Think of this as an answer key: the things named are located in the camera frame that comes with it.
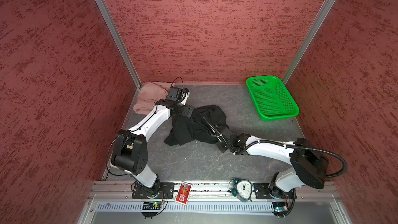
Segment black shorts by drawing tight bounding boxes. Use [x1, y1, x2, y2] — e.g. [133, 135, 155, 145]
[164, 105, 227, 146]

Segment pink shorts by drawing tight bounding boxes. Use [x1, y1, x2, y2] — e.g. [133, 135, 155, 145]
[133, 82, 172, 115]

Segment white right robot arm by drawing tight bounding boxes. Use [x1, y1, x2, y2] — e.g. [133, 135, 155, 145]
[210, 126, 329, 199]

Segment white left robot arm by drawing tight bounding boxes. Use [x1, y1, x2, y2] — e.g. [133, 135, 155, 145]
[110, 100, 194, 198]

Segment dark green alarm clock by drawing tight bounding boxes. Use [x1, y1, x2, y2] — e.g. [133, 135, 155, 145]
[230, 178, 253, 202]

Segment green plastic basket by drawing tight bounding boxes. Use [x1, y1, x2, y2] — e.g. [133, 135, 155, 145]
[246, 76, 300, 122]

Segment red card pack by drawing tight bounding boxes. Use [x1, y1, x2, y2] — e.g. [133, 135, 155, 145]
[175, 182, 192, 205]

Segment right controller board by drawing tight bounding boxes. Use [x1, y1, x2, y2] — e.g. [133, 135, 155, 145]
[272, 202, 289, 218]

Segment controller board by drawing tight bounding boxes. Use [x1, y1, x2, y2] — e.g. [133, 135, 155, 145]
[272, 202, 289, 218]
[141, 202, 163, 219]

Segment left controller board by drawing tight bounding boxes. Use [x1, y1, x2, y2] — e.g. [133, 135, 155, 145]
[141, 202, 163, 219]

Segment black corrugated cable hose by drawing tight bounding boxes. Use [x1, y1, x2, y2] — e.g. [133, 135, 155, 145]
[203, 116, 348, 179]

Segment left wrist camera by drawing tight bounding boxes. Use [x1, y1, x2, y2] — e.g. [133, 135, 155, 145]
[166, 86, 190, 105]

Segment aluminium front rail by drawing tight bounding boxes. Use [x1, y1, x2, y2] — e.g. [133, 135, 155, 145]
[88, 180, 342, 202]

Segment aluminium corner post left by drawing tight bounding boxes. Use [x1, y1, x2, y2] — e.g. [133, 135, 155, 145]
[95, 0, 142, 89]

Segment aluminium corner post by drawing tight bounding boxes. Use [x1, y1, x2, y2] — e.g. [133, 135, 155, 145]
[282, 0, 336, 85]
[95, 0, 142, 89]

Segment aluminium corner post right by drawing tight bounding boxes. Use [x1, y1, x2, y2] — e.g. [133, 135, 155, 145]
[282, 0, 336, 85]

